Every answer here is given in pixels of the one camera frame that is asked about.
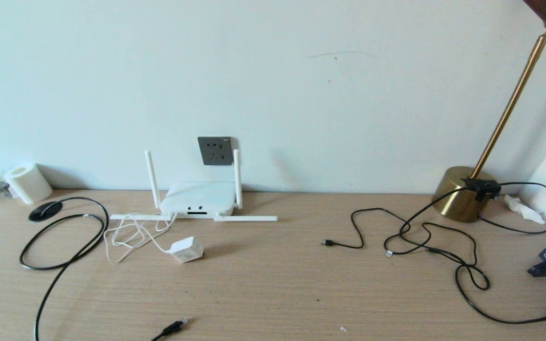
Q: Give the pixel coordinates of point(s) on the white router with antennas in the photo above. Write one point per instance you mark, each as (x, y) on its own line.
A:
(199, 196)

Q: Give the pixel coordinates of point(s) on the brass desk lamp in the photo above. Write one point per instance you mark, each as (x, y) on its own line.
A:
(458, 194)

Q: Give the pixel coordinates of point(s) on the black oval desk grommet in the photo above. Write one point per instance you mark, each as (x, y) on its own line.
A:
(44, 211)

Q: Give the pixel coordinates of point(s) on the white paper roll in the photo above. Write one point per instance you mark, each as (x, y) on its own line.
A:
(27, 183)

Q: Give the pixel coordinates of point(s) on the crumpled white tissue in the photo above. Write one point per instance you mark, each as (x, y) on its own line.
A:
(522, 208)

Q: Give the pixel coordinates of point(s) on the grey wall socket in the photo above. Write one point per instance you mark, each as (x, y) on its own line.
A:
(215, 150)

